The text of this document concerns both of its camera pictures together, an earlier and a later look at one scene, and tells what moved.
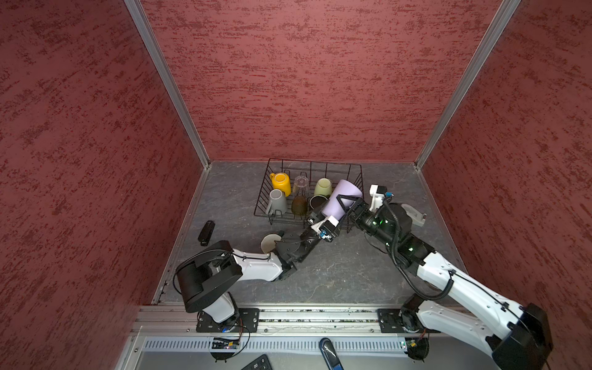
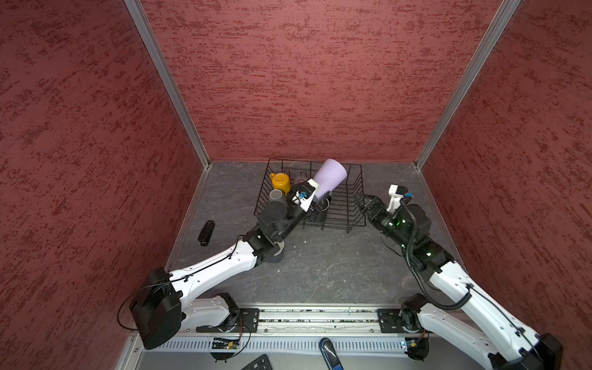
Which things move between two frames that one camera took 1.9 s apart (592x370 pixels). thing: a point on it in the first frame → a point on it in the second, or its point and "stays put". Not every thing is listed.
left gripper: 314,220 → 294,186
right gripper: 358,204 → 381,209
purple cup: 333,208 → 331,174
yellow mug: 281,181 stays put
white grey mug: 277,206 stays put
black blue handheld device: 330,354 stays put
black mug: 317,202 stays put
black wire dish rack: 294,189 stays put
